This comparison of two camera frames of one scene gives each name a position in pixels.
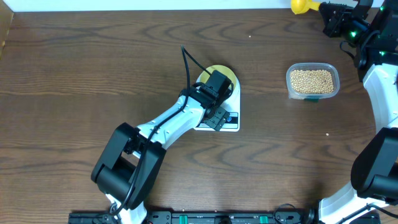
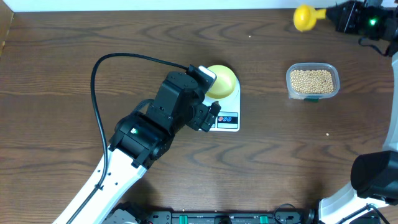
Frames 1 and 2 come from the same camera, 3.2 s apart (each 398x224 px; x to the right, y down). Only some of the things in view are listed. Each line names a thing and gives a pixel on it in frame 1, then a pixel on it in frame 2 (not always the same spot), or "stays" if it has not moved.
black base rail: (198, 217) stays
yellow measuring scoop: (301, 6) to (305, 17)
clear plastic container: (310, 81) stays
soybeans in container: (311, 81) stays
